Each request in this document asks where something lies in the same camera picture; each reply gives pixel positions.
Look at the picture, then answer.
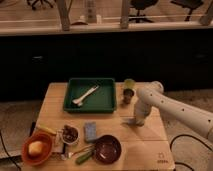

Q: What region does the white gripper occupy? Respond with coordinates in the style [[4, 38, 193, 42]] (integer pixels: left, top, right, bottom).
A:
[[134, 101, 151, 127]]

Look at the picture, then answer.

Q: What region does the grey blue towel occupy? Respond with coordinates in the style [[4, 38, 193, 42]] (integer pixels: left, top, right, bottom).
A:
[[122, 118, 137, 126]]

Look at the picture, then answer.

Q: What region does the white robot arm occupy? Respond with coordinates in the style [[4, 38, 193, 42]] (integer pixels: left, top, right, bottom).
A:
[[134, 81, 213, 143]]

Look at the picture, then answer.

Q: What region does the dark grey cup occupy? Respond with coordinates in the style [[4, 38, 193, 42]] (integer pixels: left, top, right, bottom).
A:
[[123, 88, 134, 104]]

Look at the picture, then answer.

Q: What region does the green cup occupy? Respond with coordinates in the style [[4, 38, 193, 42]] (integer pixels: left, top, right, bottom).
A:
[[124, 78, 135, 90]]

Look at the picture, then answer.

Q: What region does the dark purple bowl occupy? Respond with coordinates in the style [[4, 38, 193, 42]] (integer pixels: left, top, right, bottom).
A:
[[94, 135, 122, 164]]

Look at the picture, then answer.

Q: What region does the green plastic tray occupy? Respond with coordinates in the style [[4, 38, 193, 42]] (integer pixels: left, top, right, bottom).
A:
[[63, 78, 117, 113]]

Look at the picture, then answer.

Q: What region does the blue sponge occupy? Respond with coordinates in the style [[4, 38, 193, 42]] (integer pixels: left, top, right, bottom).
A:
[[84, 122, 97, 143]]

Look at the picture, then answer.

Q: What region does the white bone-shaped tool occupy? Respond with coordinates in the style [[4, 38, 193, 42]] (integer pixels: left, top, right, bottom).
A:
[[72, 85, 99, 106]]

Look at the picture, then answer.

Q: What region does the white cup with brown contents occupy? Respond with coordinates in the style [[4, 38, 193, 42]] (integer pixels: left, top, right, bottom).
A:
[[61, 125, 79, 146]]

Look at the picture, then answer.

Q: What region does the green cucumber toy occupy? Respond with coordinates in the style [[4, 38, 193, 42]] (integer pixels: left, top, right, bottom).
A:
[[75, 151, 93, 165]]

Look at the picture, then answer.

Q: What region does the yellow banana toy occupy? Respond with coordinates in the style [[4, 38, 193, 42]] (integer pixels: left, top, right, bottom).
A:
[[36, 125, 57, 135]]

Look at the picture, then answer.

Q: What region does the orange bowl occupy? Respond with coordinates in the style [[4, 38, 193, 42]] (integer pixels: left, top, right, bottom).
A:
[[21, 132, 53, 166]]

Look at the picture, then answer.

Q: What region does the yellow fruit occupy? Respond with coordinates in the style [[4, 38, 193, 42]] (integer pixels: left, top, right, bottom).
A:
[[28, 141, 44, 157]]

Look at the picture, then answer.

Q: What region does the black office chair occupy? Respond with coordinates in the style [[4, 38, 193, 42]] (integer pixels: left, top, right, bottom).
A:
[[129, 0, 158, 23], [26, 0, 56, 11]]

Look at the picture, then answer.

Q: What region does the black office chair left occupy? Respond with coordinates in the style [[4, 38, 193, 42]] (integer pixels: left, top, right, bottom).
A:
[[26, 0, 56, 11]]

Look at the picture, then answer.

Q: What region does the black cable right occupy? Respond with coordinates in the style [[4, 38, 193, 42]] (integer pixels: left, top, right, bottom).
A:
[[169, 133, 213, 171]]

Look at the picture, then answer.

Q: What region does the black cable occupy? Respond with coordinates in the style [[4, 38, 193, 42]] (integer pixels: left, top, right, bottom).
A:
[[0, 129, 23, 171], [169, 133, 213, 171]]

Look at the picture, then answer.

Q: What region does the wooden post middle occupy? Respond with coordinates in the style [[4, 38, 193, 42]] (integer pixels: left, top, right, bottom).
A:
[[120, 0, 130, 29]]

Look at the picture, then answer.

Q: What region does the wooden post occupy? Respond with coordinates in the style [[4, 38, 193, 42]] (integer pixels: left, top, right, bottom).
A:
[[120, 0, 130, 29], [56, 0, 70, 31]]

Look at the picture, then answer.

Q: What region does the black cable left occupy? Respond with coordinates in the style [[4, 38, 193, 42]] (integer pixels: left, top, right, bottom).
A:
[[0, 129, 23, 171]]

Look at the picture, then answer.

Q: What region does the wooden post left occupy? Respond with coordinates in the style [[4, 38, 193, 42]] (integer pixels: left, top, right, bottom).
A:
[[56, 0, 70, 31]]

